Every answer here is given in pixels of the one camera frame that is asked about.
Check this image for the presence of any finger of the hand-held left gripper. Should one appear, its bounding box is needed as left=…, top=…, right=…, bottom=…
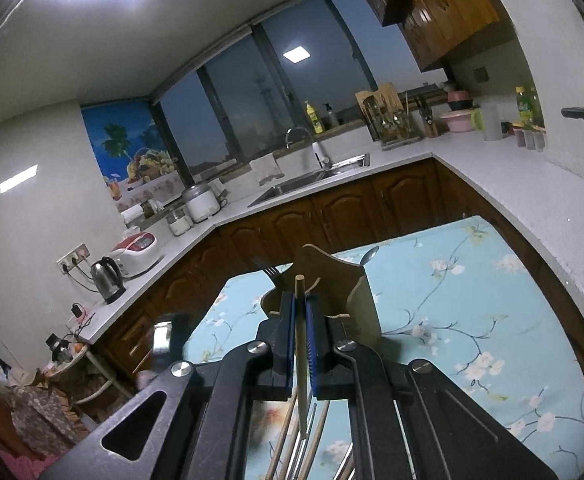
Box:
left=151, top=312, right=191, bottom=362

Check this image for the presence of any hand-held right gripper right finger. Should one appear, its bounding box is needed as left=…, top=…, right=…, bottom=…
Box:
left=306, top=297, right=560, bottom=480

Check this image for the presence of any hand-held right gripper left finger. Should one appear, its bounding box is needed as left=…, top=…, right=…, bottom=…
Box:
left=39, top=292, right=297, bottom=480

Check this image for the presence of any wooden utensil holder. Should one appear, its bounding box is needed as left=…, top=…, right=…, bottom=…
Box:
left=261, top=244, right=383, bottom=348

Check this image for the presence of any metal fork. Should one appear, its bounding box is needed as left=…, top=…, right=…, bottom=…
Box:
left=246, top=255, right=286, bottom=282

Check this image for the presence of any white side table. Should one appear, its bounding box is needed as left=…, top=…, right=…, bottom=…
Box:
left=42, top=340, right=132, bottom=411

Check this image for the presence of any steel electric kettle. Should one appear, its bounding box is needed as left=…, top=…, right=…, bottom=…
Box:
left=90, top=256, right=126, bottom=305

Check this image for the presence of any red and white rice cooker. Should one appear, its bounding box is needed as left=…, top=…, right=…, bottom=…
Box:
left=110, top=231, right=165, bottom=278

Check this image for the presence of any glass storage jar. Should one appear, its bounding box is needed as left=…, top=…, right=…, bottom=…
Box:
left=167, top=208, right=193, bottom=237

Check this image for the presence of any metal cutlery piece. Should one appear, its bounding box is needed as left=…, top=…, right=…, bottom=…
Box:
left=294, top=427, right=319, bottom=480

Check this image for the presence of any paper towel roll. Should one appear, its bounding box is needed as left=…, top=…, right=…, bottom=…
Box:
left=120, top=203, right=147, bottom=227

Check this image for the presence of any patterned cloth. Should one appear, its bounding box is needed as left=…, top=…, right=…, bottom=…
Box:
left=2, top=370, right=97, bottom=461

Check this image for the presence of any steel kitchen sink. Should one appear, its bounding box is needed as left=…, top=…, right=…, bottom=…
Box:
left=247, top=152, right=371, bottom=209

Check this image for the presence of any blue floral tablecloth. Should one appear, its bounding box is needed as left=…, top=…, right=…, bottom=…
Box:
left=184, top=215, right=584, bottom=480

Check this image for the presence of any pale dish cloth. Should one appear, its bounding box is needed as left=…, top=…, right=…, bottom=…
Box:
left=249, top=152, right=285, bottom=186

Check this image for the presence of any chrome faucet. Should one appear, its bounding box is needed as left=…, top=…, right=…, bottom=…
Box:
left=285, top=127, right=331, bottom=170

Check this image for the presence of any yellow bottle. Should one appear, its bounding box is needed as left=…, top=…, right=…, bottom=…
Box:
left=303, top=100, right=325, bottom=135

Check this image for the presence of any utensil drying rack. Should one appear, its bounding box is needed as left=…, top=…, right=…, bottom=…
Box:
left=362, top=95, right=420, bottom=150

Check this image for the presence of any large kitchen window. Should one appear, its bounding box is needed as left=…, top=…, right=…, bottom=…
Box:
left=152, top=0, right=448, bottom=186

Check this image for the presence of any knife block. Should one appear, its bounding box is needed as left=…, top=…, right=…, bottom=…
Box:
left=416, top=96, right=440, bottom=139

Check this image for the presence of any wooden cutting board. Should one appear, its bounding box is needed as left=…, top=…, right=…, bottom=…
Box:
left=355, top=81, right=403, bottom=111

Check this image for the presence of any pink basin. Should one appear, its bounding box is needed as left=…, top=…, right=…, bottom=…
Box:
left=439, top=110, right=480, bottom=134

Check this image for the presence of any dark red pot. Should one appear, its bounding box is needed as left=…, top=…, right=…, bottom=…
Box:
left=447, top=90, right=474, bottom=111

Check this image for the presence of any white plastic container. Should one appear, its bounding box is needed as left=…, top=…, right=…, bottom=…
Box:
left=482, top=102, right=505, bottom=142

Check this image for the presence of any row of spice jars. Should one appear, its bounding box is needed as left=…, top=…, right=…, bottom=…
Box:
left=509, top=122, right=548, bottom=152

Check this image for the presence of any green drink bottle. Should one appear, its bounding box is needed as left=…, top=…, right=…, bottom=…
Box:
left=515, top=85, right=538, bottom=126

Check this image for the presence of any wooden upper cabinet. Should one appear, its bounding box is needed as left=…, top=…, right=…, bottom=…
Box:
left=339, top=0, right=515, bottom=72

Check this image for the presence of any wall socket strip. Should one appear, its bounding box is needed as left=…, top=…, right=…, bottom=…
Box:
left=56, top=243, right=90, bottom=274

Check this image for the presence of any beach print wall poster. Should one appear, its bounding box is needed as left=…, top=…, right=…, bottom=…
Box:
left=80, top=102, right=183, bottom=213

